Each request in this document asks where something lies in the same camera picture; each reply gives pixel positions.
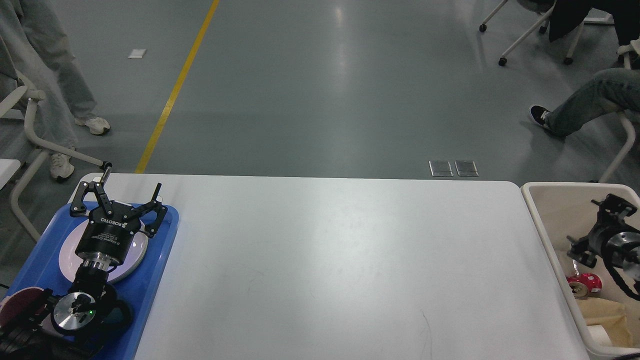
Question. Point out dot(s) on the green plate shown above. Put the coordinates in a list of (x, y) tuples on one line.
[(118, 273)]

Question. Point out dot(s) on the person in grey trousers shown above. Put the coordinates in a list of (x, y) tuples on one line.
[(39, 48)]

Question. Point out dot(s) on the beige plastic bin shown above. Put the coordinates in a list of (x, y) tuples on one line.
[(569, 209)]

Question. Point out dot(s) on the person in blue jeans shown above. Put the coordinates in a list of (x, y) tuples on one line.
[(609, 91)]

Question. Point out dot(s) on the dark blue mug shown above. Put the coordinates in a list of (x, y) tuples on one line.
[(113, 318)]

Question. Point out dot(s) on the brown paper bag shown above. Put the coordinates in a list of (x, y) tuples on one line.
[(611, 315)]

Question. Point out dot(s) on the grey office chair left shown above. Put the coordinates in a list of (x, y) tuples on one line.
[(30, 149)]

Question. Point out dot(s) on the pink plate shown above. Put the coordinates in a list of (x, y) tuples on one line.
[(69, 262)]

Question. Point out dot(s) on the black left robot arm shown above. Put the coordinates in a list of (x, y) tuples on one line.
[(86, 290)]

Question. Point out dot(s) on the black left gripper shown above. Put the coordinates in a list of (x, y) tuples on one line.
[(110, 232)]

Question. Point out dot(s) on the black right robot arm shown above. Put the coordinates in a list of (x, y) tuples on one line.
[(627, 279)]

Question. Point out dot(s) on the blue plastic tray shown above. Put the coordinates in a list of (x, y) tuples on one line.
[(138, 289)]

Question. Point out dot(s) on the white chair base far right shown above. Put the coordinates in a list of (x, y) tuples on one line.
[(625, 51)]

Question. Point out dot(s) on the crushed red soda can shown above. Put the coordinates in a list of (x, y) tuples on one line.
[(585, 285)]

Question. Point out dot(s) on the metal floor socket plates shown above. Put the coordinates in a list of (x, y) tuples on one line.
[(449, 169)]

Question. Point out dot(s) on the white side table corner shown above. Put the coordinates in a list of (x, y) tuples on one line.
[(8, 168)]

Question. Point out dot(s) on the pink mug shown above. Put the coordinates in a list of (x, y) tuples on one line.
[(27, 309)]

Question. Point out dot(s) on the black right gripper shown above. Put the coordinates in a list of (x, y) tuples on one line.
[(611, 238)]

